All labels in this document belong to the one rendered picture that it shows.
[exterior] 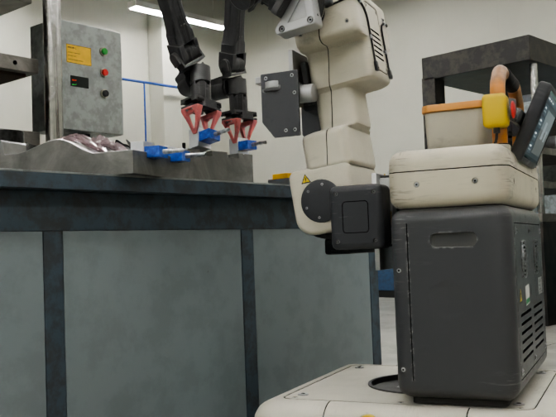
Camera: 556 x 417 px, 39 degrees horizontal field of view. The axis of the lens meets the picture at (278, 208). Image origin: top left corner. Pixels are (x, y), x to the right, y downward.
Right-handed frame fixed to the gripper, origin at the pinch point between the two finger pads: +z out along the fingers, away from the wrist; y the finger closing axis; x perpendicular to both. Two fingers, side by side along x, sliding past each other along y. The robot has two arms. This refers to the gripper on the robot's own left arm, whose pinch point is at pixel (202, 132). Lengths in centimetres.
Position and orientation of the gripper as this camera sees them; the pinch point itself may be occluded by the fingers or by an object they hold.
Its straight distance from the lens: 221.2
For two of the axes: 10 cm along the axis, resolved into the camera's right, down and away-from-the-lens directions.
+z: 0.5, 9.7, -2.5
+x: 7.6, -2.0, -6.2
